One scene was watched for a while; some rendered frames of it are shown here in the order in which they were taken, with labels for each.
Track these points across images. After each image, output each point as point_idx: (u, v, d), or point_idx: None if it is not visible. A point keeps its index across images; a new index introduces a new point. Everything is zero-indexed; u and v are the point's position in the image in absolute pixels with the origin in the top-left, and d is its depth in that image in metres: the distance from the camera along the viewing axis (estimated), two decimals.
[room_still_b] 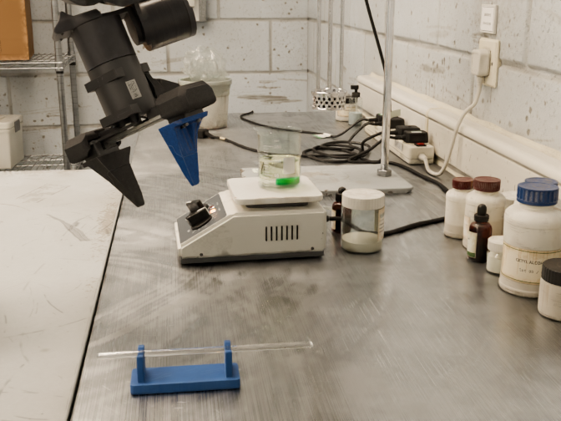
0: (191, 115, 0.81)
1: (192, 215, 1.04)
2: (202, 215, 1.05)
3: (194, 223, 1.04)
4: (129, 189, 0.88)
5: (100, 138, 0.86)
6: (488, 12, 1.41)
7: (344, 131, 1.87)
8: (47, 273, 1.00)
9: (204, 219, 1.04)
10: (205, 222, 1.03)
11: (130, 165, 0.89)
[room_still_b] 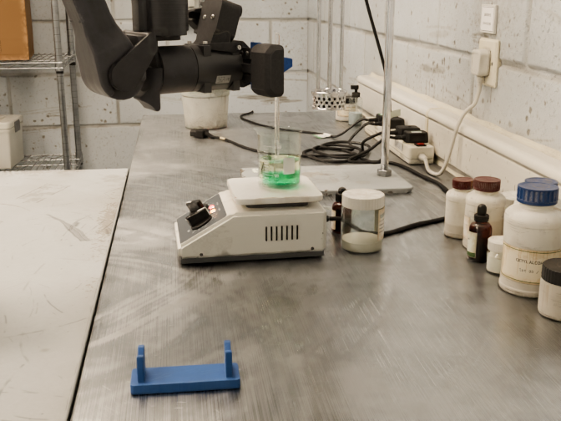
0: None
1: (192, 215, 1.04)
2: (202, 215, 1.05)
3: (194, 223, 1.04)
4: None
5: None
6: (488, 12, 1.41)
7: (344, 131, 1.87)
8: (47, 273, 1.00)
9: (204, 219, 1.04)
10: (205, 222, 1.03)
11: None
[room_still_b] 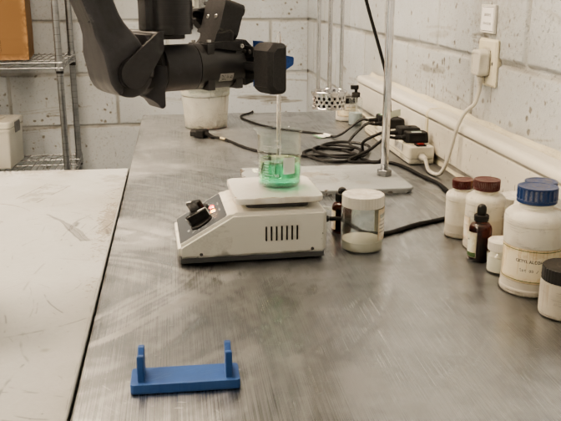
0: None
1: (192, 215, 1.04)
2: (202, 215, 1.05)
3: (194, 223, 1.04)
4: None
5: None
6: (488, 12, 1.41)
7: (344, 131, 1.87)
8: (47, 273, 1.00)
9: (204, 219, 1.04)
10: (205, 222, 1.03)
11: None
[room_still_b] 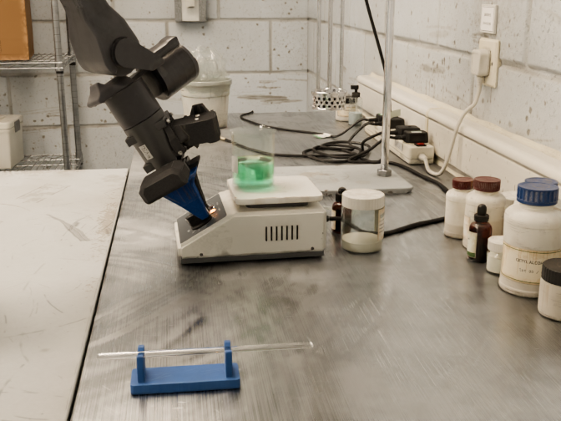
0: None
1: (192, 215, 1.04)
2: None
3: (194, 223, 1.04)
4: None
5: None
6: (488, 12, 1.41)
7: (344, 131, 1.87)
8: (47, 273, 1.00)
9: (204, 219, 1.04)
10: (205, 222, 1.03)
11: (195, 180, 1.03)
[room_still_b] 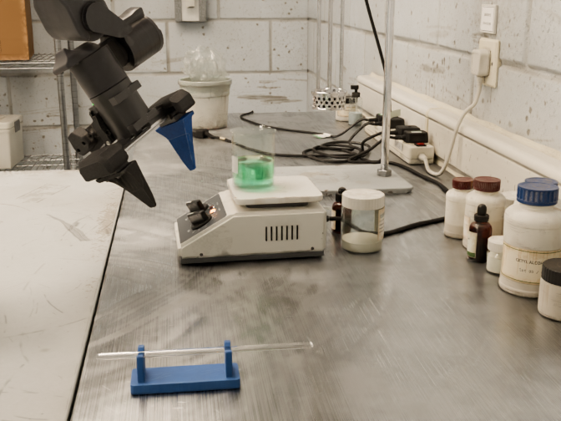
0: (181, 114, 1.06)
1: (199, 210, 1.04)
2: (194, 220, 1.04)
3: (204, 216, 1.04)
4: (148, 190, 0.99)
5: (123, 147, 0.96)
6: (488, 12, 1.41)
7: (344, 131, 1.87)
8: (47, 273, 1.00)
9: (198, 219, 1.05)
10: None
11: (126, 180, 0.99)
